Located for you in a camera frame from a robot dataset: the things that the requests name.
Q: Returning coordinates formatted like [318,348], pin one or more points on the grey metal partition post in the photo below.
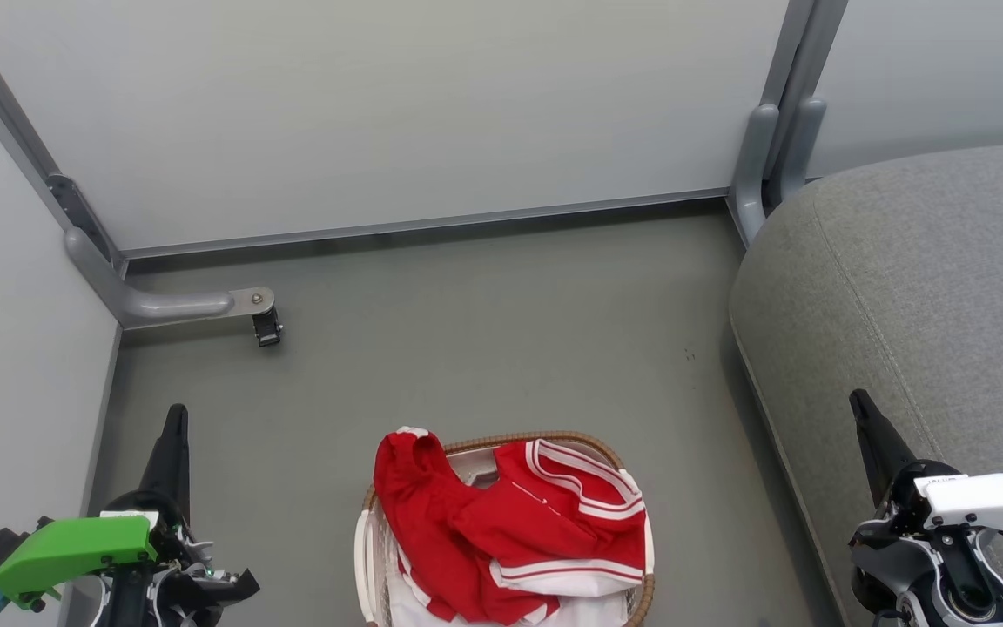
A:
[802,52]
[14,139]

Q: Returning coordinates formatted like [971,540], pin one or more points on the red garment with white stripes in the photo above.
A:
[510,522]

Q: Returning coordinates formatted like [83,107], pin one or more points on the grey fabric sofa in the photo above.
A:
[911,305]

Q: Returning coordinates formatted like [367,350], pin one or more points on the white laundry basket brown rim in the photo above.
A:
[371,557]

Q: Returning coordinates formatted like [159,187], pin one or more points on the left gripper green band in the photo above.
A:
[75,547]

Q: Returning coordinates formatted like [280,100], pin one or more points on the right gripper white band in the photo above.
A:
[980,505]

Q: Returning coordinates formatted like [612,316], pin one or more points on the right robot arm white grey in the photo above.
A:
[972,601]

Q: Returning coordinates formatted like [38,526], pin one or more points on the grey partition foot with plate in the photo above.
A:
[162,305]

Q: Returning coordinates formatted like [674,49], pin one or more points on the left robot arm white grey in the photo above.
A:
[130,605]

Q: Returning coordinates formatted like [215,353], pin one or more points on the black caster wheel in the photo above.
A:
[267,328]

